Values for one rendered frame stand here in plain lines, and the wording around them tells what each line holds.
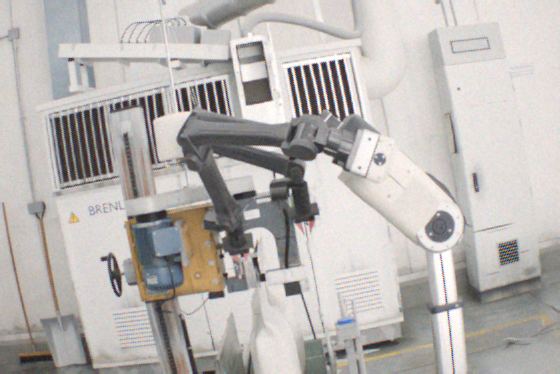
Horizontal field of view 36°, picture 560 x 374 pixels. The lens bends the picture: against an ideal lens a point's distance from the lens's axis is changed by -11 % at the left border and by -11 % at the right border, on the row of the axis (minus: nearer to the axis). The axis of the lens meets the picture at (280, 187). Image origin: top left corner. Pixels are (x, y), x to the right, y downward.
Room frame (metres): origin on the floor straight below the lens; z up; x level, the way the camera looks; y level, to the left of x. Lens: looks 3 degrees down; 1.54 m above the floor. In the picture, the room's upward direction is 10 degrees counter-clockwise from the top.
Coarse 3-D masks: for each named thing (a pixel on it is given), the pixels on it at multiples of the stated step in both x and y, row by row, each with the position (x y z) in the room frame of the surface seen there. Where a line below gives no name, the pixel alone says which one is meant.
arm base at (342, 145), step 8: (360, 128) 2.49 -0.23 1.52; (336, 136) 2.50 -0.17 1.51; (344, 136) 2.49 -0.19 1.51; (352, 136) 2.50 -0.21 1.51; (360, 136) 2.48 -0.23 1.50; (328, 144) 2.50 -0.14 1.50; (336, 144) 2.49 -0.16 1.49; (344, 144) 2.49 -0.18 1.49; (352, 144) 2.49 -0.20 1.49; (328, 152) 2.51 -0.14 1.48; (336, 152) 2.50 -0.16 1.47; (344, 152) 2.49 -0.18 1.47; (352, 152) 2.48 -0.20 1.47; (344, 160) 2.51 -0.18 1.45; (352, 160) 2.48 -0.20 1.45; (344, 168) 2.50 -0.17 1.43
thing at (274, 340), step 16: (256, 272) 3.51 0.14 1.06; (256, 320) 3.79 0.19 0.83; (272, 320) 3.58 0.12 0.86; (256, 336) 3.50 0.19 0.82; (272, 336) 3.48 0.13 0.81; (288, 336) 3.54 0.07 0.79; (256, 352) 3.47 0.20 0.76; (272, 352) 3.46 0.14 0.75; (288, 352) 3.47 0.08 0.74; (256, 368) 3.50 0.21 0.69; (272, 368) 3.45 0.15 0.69; (288, 368) 3.46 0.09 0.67
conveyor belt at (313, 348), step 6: (306, 342) 5.20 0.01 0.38; (312, 342) 5.17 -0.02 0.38; (318, 342) 5.14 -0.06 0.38; (306, 348) 5.04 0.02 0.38; (312, 348) 5.01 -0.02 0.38; (318, 348) 4.98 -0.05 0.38; (306, 354) 4.89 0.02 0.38; (312, 354) 4.86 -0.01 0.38; (318, 354) 4.83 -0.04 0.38; (324, 354) 4.80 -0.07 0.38; (306, 360) 4.74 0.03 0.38; (312, 360) 4.72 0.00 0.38; (318, 360) 4.69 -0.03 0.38; (324, 360) 4.67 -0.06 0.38; (252, 366) 4.81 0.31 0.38; (306, 366) 4.61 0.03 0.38; (312, 366) 4.58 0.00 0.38; (318, 366) 4.56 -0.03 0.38; (324, 366) 4.54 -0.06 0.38; (252, 372) 4.67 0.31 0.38; (306, 372) 4.48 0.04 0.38; (312, 372) 4.46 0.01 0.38; (318, 372) 4.43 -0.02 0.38; (324, 372) 4.41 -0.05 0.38
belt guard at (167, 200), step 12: (228, 180) 3.46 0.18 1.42; (240, 180) 3.48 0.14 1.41; (252, 180) 3.52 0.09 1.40; (168, 192) 3.37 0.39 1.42; (180, 192) 3.32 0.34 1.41; (192, 192) 3.35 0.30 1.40; (204, 192) 3.38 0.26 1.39; (240, 192) 3.49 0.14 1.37; (132, 204) 3.26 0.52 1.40; (144, 204) 3.25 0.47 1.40; (156, 204) 3.26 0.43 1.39; (168, 204) 3.28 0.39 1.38; (180, 204) 3.31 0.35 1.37
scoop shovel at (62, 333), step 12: (36, 216) 7.46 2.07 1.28; (48, 264) 7.34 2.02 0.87; (48, 324) 7.24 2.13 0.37; (60, 324) 7.22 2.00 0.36; (72, 324) 7.26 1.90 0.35; (48, 336) 7.20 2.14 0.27; (60, 336) 7.25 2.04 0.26; (72, 336) 7.24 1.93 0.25; (60, 348) 7.22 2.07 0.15; (72, 348) 7.22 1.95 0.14; (60, 360) 7.20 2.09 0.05; (72, 360) 7.19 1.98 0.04; (84, 360) 7.17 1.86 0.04
